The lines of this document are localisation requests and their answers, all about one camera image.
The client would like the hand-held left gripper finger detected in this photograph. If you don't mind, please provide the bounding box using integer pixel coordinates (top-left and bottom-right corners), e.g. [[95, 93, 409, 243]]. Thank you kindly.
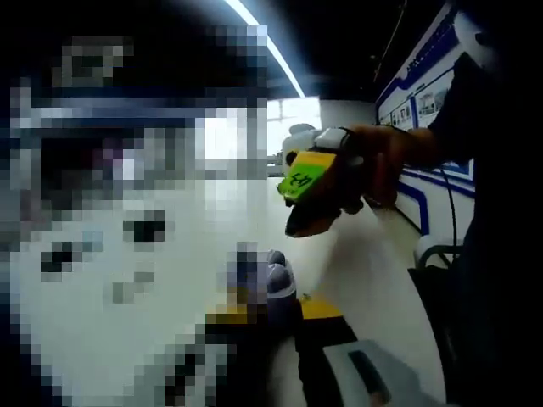
[[295, 295, 442, 407]]

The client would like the black cable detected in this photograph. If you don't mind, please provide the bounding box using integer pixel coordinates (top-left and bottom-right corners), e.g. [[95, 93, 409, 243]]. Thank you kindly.
[[439, 165, 459, 249]]

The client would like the wall poster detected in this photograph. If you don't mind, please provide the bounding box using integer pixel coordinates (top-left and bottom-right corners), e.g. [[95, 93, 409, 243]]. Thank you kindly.
[[374, 3, 479, 234]]

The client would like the white chair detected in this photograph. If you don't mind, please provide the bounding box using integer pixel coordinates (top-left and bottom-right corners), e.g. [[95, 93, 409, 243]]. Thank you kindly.
[[413, 234, 462, 272]]

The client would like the person's right hand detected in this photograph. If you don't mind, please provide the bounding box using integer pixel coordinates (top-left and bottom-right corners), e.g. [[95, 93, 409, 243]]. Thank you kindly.
[[339, 125, 409, 211]]

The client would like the white worn device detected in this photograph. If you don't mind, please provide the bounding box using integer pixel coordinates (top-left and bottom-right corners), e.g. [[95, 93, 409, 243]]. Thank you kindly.
[[454, 8, 508, 71]]

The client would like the purple earbud case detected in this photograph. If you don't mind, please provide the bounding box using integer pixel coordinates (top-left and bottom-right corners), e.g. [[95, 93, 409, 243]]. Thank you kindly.
[[266, 248, 303, 340]]

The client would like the person in dark shirt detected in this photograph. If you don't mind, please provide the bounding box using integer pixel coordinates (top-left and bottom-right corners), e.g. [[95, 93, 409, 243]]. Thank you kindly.
[[428, 50, 543, 407]]

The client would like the ceiling light strip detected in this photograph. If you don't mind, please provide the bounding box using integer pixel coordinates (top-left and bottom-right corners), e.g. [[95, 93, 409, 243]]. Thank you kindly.
[[223, 0, 306, 98]]

